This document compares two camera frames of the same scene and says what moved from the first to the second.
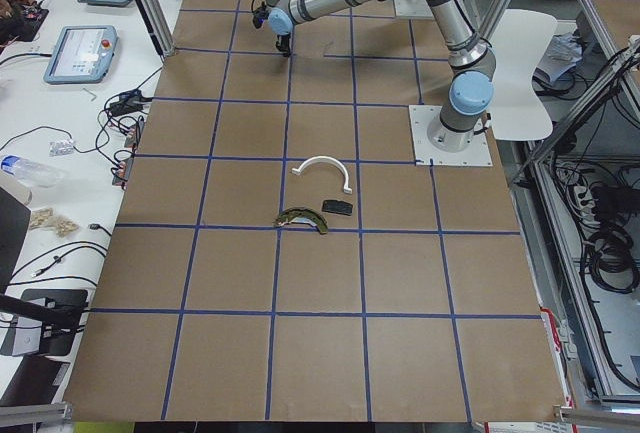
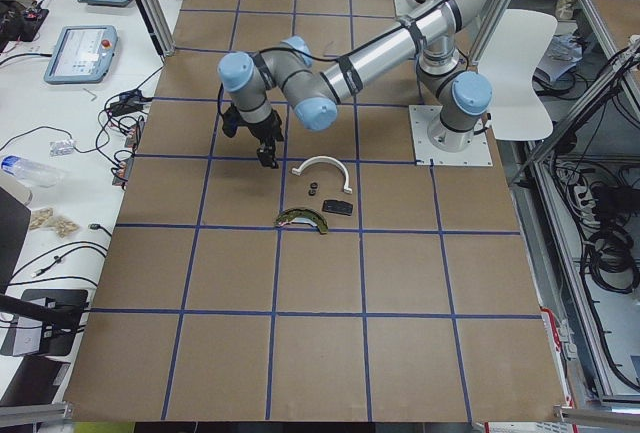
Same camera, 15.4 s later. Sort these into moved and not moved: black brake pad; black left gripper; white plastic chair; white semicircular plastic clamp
Moved: black left gripper
Not moved: white semicircular plastic clamp; white plastic chair; black brake pad
